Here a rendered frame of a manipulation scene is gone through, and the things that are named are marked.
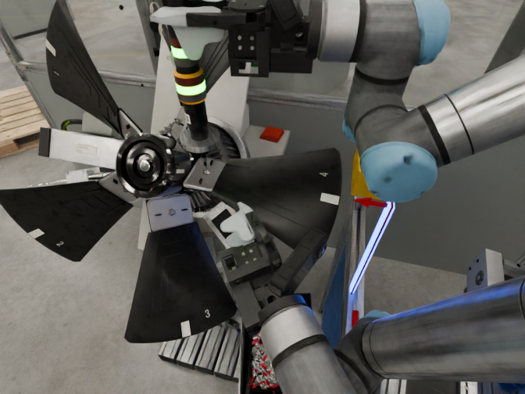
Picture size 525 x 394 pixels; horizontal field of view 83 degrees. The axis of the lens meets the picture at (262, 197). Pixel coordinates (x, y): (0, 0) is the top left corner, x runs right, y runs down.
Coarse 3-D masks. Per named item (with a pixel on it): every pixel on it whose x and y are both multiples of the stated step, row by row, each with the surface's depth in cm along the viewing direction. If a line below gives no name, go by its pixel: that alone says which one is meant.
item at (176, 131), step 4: (180, 108) 61; (180, 112) 61; (180, 116) 60; (184, 116) 57; (184, 120) 56; (176, 124) 61; (184, 124) 55; (172, 128) 62; (176, 128) 60; (180, 128) 57; (184, 128) 55; (172, 132) 62; (176, 132) 59; (180, 132) 56; (176, 136) 58; (176, 140) 57
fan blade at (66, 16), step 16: (64, 0) 54; (64, 16) 55; (48, 32) 59; (64, 32) 56; (64, 48) 58; (80, 48) 55; (48, 64) 64; (64, 64) 61; (80, 64) 57; (64, 80) 64; (80, 80) 59; (96, 80) 56; (64, 96) 68; (80, 96) 64; (96, 96) 59; (96, 112) 64; (112, 112) 58; (112, 128) 65
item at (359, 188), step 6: (354, 156) 90; (354, 162) 88; (354, 168) 85; (354, 174) 82; (360, 174) 76; (354, 180) 80; (360, 180) 77; (354, 186) 80; (360, 186) 79; (366, 186) 78; (354, 192) 81; (360, 192) 80; (366, 192) 80; (372, 198) 81
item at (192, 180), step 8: (200, 160) 61; (208, 160) 61; (216, 160) 61; (192, 168) 59; (200, 168) 59; (216, 168) 59; (192, 176) 58; (200, 176) 58; (208, 176) 58; (216, 176) 58; (184, 184) 56; (192, 184) 56; (200, 184) 56; (208, 184) 56
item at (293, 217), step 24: (240, 168) 58; (264, 168) 58; (288, 168) 57; (312, 168) 57; (336, 168) 56; (216, 192) 54; (240, 192) 54; (264, 192) 54; (288, 192) 54; (312, 192) 54; (336, 192) 54; (264, 216) 52; (288, 216) 52; (312, 216) 52; (336, 216) 52; (288, 240) 50
